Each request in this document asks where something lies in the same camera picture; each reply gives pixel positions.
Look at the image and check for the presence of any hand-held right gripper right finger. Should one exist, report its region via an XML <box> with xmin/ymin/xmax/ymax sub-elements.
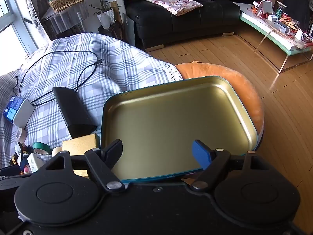
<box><xmin>191</xmin><ymin>139</ymin><xmax>271</xmax><ymax>193</ymax></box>

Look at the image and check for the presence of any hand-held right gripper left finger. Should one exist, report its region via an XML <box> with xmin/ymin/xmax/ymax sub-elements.
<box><xmin>45</xmin><ymin>139</ymin><xmax>126</xmax><ymax>193</ymax></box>

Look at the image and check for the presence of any orange white blue scarf bundle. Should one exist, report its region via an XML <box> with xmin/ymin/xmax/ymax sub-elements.
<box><xmin>10</xmin><ymin>143</ymin><xmax>33</xmax><ymax>174</ymax></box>

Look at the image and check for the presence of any gold metal tin tray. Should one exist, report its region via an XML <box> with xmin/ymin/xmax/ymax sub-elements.
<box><xmin>100</xmin><ymin>75</ymin><xmax>259</xmax><ymax>183</ymax></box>

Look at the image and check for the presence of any beige tape roll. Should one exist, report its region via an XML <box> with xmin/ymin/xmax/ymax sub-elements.
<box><xmin>14</xmin><ymin>127</ymin><xmax>27</xmax><ymax>144</ymax></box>

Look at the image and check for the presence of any white small box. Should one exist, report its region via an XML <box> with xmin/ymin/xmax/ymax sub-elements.
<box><xmin>27</xmin><ymin>153</ymin><xmax>47</xmax><ymax>173</ymax></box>

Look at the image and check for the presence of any gold cardboard box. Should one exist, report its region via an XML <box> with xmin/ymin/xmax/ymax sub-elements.
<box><xmin>62</xmin><ymin>133</ymin><xmax>101</xmax><ymax>179</ymax></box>

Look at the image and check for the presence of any green tape roll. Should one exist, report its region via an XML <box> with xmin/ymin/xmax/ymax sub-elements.
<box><xmin>32</xmin><ymin>142</ymin><xmax>52</xmax><ymax>156</ymax></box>

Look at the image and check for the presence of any dark laptop edge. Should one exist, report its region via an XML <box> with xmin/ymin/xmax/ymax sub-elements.
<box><xmin>52</xmin><ymin>86</ymin><xmax>97</xmax><ymax>139</ymax></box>

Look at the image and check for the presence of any blue tissue pack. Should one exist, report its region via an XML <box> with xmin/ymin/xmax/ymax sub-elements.
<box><xmin>3</xmin><ymin>96</ymin><xmax>36</xmax><ymax>128</ymax></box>

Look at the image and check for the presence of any plaid bed sheet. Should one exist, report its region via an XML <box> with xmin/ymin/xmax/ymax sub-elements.
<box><xmin>0</xmin><ymin>32</ymin><xmax>184</xmax><ymax>169</ymax></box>

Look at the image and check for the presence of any orange round cushion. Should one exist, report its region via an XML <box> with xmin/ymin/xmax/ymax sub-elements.
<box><xmin>175</xmin><ymin>61</ymin><xmax>266</xmax><ymax>152</ymax></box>

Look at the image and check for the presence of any dark wooden plant stand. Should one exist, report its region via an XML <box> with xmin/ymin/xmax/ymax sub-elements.
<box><xmin>98</xmin><ymin>21</ymin><xmax>124</xmax><ymax>41</ymax></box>

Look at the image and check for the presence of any leaning glass pane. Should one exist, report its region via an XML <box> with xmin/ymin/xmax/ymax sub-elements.
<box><xmin>122</xmin><ymin>13</ymin><xmax>136</xmax><ymax>47</ymax></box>

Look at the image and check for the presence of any black leather sofa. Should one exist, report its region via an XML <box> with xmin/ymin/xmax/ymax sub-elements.
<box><xmin>123</xmin><ymin>0</ymin><xmax>274</xmax><ymax>53</ymax></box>

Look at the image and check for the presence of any potted plant in white pot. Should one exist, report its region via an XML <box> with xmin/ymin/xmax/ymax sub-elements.
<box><xmin>89</xmin><ymin>0</ymin><xmax>122</xmax><ymax>30</ymax></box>

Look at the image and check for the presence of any glass coffee table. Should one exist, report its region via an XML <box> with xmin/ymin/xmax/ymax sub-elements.
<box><xmin>233</xmin><ymin>1</ymin><xmax>313</xmax><ymax>73</ymax></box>

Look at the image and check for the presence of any glass side table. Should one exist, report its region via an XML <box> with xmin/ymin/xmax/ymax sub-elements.
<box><xmin>40</xmin><ymin>0</ymin><xmax>98</xmax><ymax>41</ymax></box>

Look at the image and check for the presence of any pile of boxes and packets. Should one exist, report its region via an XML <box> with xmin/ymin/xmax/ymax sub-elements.
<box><xmin>247</xmin><ymin>0</ymin><xmax>313</xmax><ymax>51</ymax></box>

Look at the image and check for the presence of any floral cloth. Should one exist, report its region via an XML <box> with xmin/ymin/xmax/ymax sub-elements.
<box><xmin>141</xmin><ymin>0</ymin><xmax>203</xmax><ymax>17</ymax></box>

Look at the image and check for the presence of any window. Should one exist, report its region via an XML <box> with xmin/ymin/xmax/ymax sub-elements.
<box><xmin>0</xmin><ymin>0</ymin><xmax>40</xmax><ymax>57</ymax></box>

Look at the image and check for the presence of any patterned curtain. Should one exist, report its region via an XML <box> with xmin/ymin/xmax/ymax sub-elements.
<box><xmin>21</xmin><ymin>0</ymin><xmax>64</xmax><ymax>42</ymax></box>

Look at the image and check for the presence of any black chair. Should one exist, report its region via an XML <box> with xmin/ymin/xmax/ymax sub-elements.
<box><xmin>282</xmin><ymin>0</ymin><xmax>311</xmax><ymax>30</ymax></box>

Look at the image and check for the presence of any black cable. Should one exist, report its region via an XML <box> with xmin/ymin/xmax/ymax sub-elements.
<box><xmin>15</xmin><ymin>51</ymin><xmax>103</xmax><ymax>106</ymax></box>

